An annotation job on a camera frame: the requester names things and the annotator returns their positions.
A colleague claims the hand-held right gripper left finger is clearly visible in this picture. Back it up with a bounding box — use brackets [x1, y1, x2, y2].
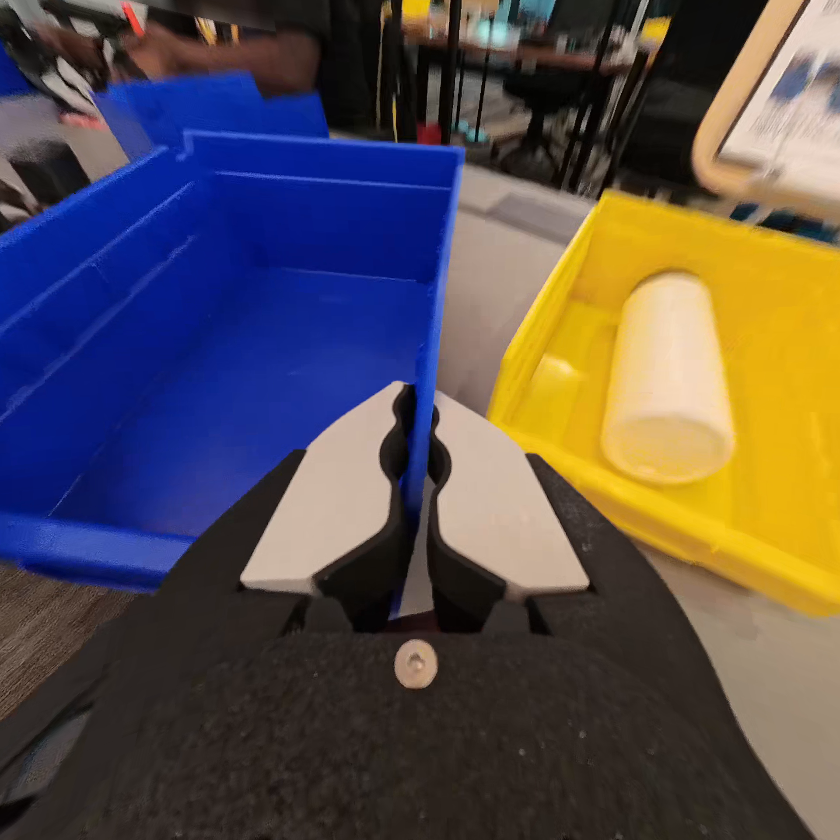
[239, 381, 414, 634]

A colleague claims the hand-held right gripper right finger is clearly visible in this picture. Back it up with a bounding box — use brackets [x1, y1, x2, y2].
[427, 392, 592, 634]

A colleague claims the blue plastic bin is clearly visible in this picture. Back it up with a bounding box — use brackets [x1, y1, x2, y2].
[0, 42, 37, 99]
[95, 72, 329, 161]
[0, 131, 466, 592]

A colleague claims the white plastic bottle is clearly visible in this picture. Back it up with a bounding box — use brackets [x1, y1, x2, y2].
[600, 272, 736, 487]

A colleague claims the yellow plastic bin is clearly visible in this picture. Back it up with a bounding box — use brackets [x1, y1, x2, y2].
[487, 190, 840, 618]

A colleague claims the wooden instruction board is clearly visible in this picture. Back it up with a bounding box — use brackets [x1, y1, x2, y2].
[692, 0, 840, 221]

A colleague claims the printed instruction sheet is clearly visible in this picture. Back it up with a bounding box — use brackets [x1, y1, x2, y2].
[718, 0, 840, 191]

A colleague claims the black handheld device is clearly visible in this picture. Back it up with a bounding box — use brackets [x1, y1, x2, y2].
[0, 0, 152, 119]

